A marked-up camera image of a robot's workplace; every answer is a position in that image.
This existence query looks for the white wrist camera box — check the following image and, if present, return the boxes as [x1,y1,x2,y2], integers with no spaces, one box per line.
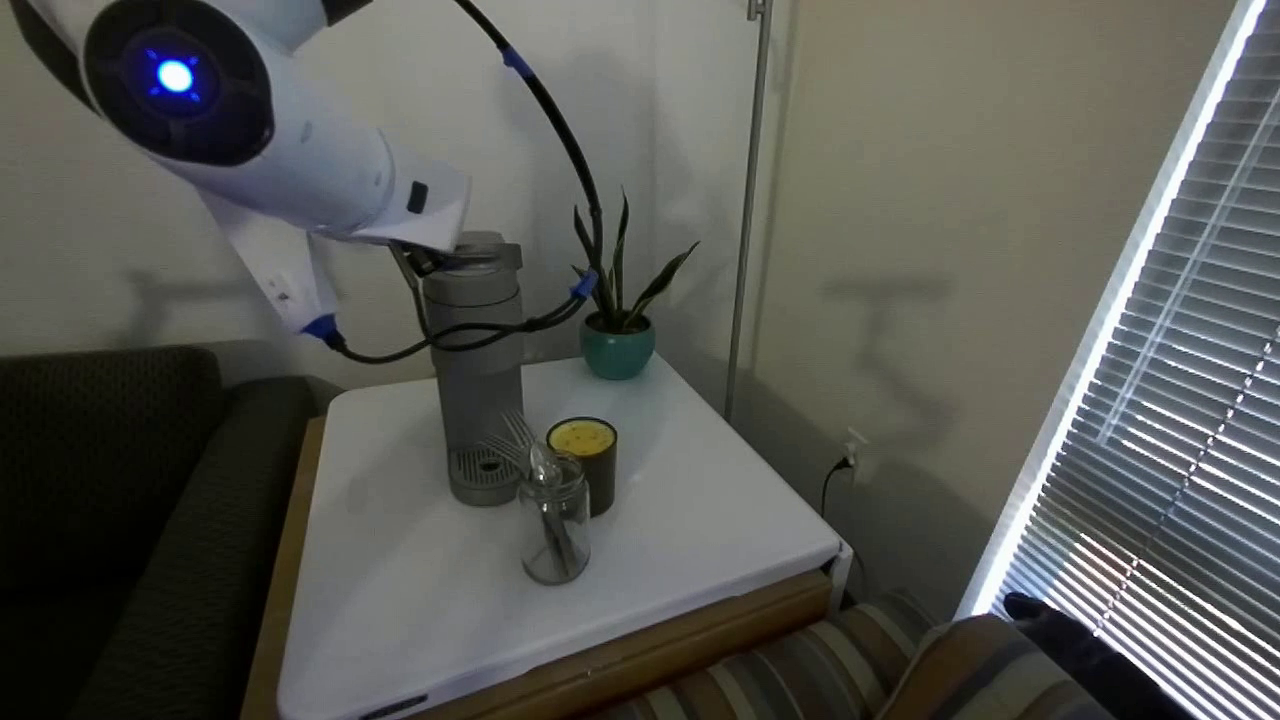
[197,192,343,345]

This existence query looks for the clear glass jar with utensils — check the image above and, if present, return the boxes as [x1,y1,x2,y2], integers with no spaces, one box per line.
[516,435,597,588]

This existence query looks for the striped fabric armchair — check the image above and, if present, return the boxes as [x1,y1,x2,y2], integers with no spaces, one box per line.
[583,596,1117,720]

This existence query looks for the snake plant in teal pot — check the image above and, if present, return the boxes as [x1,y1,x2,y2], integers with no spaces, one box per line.
[568,192,704,384]

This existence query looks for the white plastic board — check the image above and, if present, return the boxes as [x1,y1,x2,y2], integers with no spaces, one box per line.
[273,351,857,720]

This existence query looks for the dark grey sofa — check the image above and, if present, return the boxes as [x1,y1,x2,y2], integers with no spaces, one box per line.
[0,345,343,720]

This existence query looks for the thin metal lamp pole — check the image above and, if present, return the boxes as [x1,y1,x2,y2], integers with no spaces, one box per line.
[720,0,779,425]

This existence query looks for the black cloth on armchair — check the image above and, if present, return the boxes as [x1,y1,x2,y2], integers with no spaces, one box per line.
[1000,588,1198,720]

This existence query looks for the dark candle jar yellow wax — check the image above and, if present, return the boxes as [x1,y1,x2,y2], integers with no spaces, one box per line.
[544,411,624,520]

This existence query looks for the wooden side table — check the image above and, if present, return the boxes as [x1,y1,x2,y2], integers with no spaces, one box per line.
[237,411,842,720]

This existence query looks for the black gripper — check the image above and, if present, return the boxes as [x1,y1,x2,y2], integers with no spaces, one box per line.
[394,238,447,278]

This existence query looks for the grey pod coffee maker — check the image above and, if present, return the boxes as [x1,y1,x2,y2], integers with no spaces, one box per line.
[422,229,533,512]

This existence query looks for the white window blinds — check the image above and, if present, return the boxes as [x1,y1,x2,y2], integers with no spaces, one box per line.
[956,0,1280,720]

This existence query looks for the black power cord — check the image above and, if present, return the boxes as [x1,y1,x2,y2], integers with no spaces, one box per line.
[816,450,857,520]

